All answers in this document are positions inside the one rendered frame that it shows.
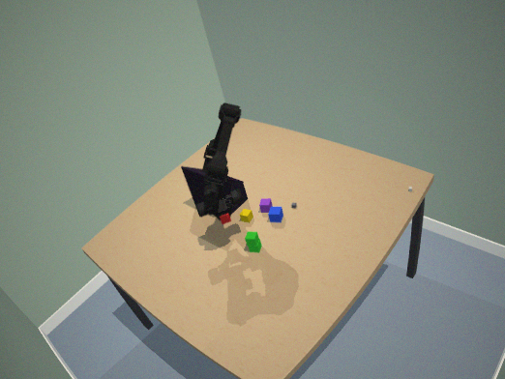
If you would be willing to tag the red block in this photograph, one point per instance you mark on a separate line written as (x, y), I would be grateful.
(225, 218)

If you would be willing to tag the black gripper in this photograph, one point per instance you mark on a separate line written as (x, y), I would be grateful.
(235, 196)

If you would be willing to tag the blue block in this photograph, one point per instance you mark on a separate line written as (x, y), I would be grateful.
(275, 214)

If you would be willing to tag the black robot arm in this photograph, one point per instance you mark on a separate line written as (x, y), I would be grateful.
(216, 166)

